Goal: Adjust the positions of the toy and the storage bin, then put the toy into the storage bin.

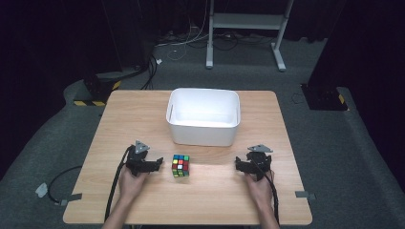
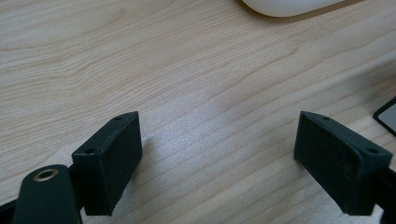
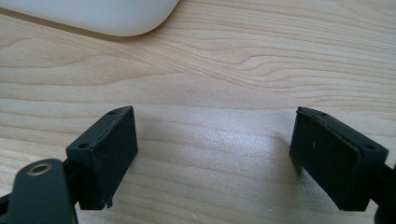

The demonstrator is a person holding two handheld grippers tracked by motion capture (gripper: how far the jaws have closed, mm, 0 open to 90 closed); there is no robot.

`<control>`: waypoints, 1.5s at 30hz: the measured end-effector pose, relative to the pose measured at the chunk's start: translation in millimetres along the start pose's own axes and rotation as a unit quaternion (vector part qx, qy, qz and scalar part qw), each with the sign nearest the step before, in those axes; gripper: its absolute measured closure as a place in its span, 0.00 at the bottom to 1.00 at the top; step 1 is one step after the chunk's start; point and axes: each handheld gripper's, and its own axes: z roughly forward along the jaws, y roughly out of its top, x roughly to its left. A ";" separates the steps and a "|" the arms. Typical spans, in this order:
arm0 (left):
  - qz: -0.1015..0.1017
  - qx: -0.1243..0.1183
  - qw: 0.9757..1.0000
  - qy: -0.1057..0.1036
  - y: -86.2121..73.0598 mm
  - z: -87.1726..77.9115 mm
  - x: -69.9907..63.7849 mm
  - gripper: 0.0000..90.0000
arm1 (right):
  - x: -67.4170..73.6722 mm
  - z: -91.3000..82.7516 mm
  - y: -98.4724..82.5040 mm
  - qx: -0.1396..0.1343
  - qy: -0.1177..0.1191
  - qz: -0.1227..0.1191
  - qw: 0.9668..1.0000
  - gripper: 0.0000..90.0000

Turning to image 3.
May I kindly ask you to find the white plastic bin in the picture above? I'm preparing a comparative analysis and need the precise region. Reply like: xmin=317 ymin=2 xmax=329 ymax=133
xmin=0 ymin=0 xmax=181 ymax=37

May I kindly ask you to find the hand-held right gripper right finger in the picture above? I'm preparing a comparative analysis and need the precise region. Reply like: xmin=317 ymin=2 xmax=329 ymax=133
xmin=289 ymin=106 xmax=389 ymax=213

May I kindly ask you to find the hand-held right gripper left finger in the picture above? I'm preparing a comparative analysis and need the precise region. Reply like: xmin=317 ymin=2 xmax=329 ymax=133
xmin=65 ymin=105 xmax=139 ymax=211

